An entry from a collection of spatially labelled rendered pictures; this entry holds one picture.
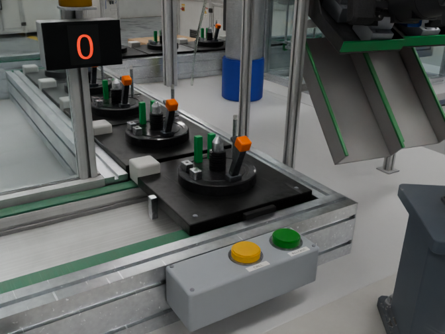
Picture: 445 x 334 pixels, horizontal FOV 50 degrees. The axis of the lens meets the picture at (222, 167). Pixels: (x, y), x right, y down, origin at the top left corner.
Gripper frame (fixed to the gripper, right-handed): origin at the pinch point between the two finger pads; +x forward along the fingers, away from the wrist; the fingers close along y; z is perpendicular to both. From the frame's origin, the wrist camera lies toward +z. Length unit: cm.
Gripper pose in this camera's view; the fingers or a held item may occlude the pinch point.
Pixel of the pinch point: (380, 11)
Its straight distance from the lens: 91.1
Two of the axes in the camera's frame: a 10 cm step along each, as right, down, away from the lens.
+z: -0.2, -9.9, -1.6
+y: -9.5, 0.6, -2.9
